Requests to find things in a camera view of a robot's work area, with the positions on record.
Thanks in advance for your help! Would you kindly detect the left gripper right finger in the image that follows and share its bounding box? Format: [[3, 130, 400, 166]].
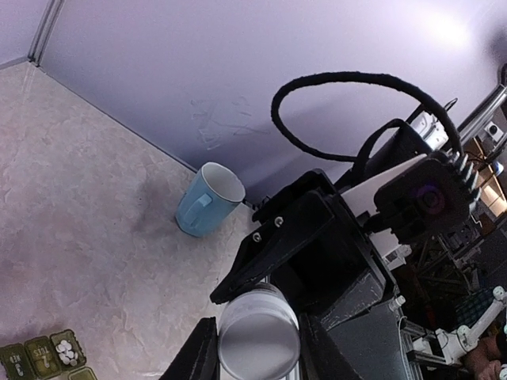
[[299, 312, 401, 380]]

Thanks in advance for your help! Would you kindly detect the small white clear bottle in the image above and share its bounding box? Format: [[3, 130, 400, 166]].
[[218, 282, 300, 379]]

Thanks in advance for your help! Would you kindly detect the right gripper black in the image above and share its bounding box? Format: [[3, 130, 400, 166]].
[[210, 169, 398, 329]]

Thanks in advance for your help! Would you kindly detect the right aluminium corner post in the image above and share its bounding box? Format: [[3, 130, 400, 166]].
[[28, 0, 65, 67]]

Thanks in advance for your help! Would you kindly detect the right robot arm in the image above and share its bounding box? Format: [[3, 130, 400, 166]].
[[210, 127, 430, 329]]

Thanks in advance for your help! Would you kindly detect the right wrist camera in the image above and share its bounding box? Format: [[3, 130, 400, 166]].
[[341, 150, 481, 257]]

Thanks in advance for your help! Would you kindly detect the light blue mug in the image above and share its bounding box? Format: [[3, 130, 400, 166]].
[[175, 162, 246, 238]]

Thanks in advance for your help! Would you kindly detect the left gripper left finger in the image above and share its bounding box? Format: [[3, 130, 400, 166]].
[[159, 317, 220, 380]]

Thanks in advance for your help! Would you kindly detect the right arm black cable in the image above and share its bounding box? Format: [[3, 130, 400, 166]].
[[271, 70, 464, 163]]

